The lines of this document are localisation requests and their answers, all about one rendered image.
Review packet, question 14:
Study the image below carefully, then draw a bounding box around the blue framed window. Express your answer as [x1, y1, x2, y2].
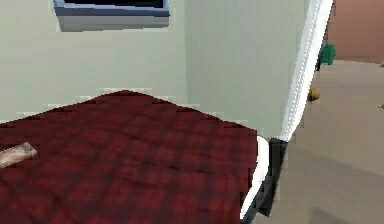
[53, 0, 171, 33]

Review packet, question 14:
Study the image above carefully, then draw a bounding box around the white room door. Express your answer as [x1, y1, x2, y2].
[279, 0, 335, 143]

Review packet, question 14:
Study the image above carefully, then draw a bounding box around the beige cylindrical object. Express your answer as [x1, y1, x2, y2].
[0, 141, 38, 169]

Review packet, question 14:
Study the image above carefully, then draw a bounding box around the brass door knob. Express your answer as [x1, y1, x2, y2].
[306, 88, 321, 102]

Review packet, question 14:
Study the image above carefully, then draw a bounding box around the bed with red checked cover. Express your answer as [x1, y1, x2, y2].
[0, 89, 289, 224]

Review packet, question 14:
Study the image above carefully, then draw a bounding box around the green bin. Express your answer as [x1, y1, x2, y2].
[319, 43, 337, 66]

